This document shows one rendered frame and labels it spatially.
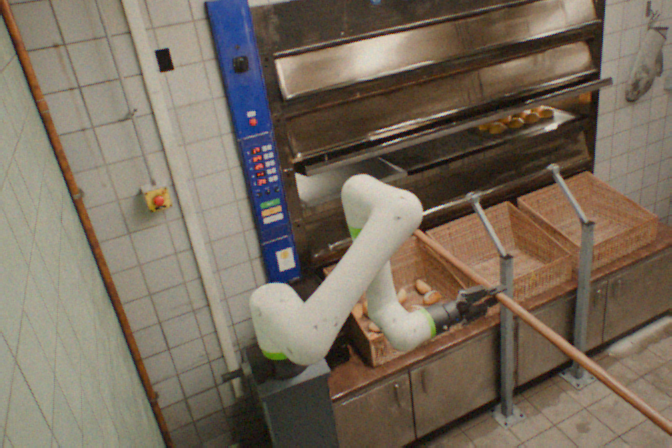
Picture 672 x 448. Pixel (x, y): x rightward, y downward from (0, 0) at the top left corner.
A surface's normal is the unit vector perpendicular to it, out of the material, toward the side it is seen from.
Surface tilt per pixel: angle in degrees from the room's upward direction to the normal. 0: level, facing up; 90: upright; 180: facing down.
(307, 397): 90
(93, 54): 90
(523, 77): 70
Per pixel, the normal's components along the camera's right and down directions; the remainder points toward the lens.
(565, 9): 0.34, 0.00
